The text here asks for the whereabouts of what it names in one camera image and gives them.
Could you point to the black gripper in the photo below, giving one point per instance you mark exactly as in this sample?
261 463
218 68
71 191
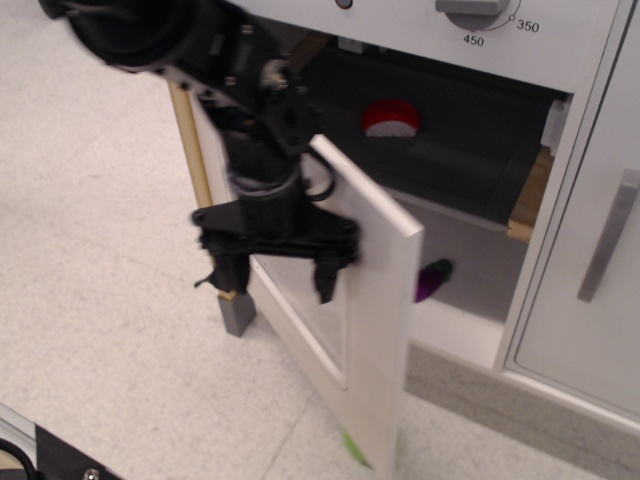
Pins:
288 225

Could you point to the white oven door with window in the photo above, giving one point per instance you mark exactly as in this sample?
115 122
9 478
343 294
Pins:
354 348

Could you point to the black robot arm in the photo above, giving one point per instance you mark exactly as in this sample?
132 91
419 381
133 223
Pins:
250 93

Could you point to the dark grey oven tray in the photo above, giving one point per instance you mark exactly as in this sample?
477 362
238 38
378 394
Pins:
480 135

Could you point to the small round oven button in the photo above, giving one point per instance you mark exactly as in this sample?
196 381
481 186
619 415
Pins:
344 4

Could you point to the grey cabinet leg foot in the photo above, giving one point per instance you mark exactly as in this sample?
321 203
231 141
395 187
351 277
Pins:
238 312

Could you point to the purple toy eggplant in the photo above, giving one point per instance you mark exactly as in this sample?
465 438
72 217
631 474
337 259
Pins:
432 277

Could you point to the red white toy sushi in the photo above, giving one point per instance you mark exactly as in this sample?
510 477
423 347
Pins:
391 118

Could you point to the green toy cabbage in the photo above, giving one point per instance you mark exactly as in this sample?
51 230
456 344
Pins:
354 450

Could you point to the white toy kitchen cabinet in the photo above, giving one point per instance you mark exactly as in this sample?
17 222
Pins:
568 46

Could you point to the white right cabinet door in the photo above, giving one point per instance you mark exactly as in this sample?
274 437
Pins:
591 349

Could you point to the grey temperature dial knob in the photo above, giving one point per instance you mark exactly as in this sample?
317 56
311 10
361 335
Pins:
472 15

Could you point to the black base plate with screw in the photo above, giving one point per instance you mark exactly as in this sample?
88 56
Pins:
57 459

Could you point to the aluminium frame rail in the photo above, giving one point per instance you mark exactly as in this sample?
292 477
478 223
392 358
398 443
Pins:
19 430

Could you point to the silver cabinet door handle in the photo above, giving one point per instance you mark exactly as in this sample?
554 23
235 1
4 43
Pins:
611 233

